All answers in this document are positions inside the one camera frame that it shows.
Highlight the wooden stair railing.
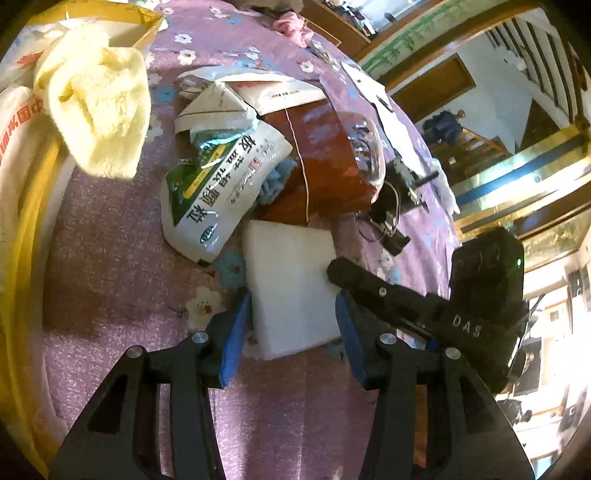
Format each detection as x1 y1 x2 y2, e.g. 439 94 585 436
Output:
455 127 515 181

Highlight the white cloth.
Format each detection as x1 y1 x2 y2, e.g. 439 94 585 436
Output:
422 157 462 215

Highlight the white paper sheet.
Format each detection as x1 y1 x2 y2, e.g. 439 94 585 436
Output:
342 60 426 176

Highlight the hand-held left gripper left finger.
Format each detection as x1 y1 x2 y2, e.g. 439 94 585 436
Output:
48 288 254 480

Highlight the blue fluffy cloth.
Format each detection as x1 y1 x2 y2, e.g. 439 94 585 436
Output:
256 159 298 206

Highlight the black pen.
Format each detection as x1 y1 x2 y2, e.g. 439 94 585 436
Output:
356 76 394 112

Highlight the pink cloth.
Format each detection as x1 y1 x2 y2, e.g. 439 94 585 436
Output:
271 11 315 47

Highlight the gold blue framed panel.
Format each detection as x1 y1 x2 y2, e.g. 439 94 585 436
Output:
452 124 591 273

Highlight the black device with cable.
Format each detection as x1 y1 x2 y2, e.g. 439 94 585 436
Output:
369 159 439 257

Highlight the flat white packet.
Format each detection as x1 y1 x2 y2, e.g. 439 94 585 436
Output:
217 74 326 116

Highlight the white foam tray yellow rim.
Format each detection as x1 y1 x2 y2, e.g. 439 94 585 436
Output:
0 0 164 476

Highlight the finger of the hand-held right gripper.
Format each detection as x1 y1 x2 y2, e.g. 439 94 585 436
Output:
327 257 444 342

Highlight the folded white packet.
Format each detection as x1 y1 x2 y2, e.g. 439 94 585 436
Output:
174 80 259 134

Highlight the yellow towel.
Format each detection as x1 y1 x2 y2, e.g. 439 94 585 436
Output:
33 25 152 178

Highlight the green white packet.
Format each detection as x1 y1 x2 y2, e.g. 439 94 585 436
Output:
161 124 294 265

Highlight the red brown packet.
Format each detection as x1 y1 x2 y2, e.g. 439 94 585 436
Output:
256 99 386 224

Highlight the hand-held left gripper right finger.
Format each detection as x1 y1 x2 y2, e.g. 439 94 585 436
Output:
335 292 532 480

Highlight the wooden door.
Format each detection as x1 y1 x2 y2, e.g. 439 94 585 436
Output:
385 53 476 123

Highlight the white foam block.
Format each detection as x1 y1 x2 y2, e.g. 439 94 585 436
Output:
242 220 345 361

